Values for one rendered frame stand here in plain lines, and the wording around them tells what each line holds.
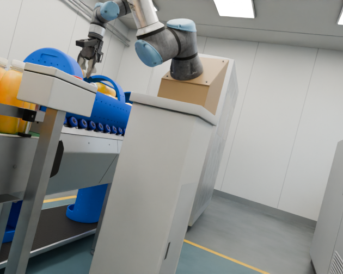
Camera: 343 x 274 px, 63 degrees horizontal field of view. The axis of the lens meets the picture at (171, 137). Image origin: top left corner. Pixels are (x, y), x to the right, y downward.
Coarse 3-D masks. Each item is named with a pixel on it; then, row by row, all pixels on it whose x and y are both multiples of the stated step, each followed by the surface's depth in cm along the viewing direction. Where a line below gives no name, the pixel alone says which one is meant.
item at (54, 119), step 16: (48, 112) 78; (64, 112) 81; (48, 128) 78; (48, 144) 78; (48, 160) 79; (32, 176) 78; (48, 176) 81; (32, 192) 78; (32, 208) 78; (32, 224) 79; (16, 240) 78; (32, 240) 81; (16, 256) 78; (16, 272) 78
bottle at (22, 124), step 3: (24, 102) 85; (27, 102) 86; (24, 105) 85; (27, 105) 86; (27, 108) 86; (21, 120) 85; (21, 123) 86; (24, 123) 87; (21, 126) 86; (24, 126) 88; (18, 129) 85; (21, 129) 86; (21, 132) 87
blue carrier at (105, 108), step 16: (48, 48) 112; (48, 64) 111; (64, 64) 109; (96, 80) 156; (112, 80) 148; (96, 96) 124; (128, 96) 195; (96, 112) 130; (112, 112) 142; (128, 112) 159
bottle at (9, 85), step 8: (8, 72) 77; (16, 72) 77; (8, 80) 76; (16, 80) 77; (0, 88) 76; (8, 88) 76; (16, 88) 77; (0, 96) 76; (8, 96) 76; (16, 96) 77; (8, 104) 76; (16, 104) 78; (0, 120) 76; (8, 120) 77; (16, 120) 79; (0, 128) 76; (8, 128) 77; (16, 128) 80
